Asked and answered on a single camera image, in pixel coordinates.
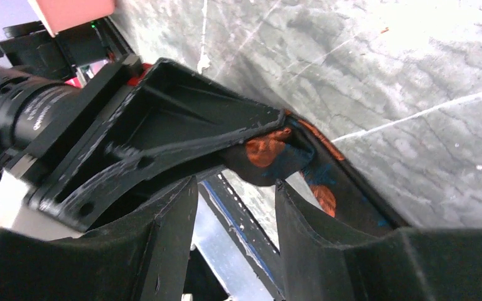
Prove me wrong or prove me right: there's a dark floral necktie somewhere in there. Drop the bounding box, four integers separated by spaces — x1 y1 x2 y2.
220 112 410 236

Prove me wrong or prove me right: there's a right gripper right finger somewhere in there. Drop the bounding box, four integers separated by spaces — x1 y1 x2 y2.
276 181 482 300

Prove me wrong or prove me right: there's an aluminium frame rail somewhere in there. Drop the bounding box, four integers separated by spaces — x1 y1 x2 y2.
192 196 274 300

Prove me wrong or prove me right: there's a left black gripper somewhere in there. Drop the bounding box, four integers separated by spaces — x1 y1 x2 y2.
4 55 285 232

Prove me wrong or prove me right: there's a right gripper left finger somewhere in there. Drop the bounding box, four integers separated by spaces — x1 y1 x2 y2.
0 177 198 300

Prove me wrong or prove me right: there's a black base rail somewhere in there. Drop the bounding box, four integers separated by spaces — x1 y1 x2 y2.
200 172 286 300

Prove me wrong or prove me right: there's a pink compartment organizer box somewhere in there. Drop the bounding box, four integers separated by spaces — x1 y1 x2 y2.
28 0 116 38

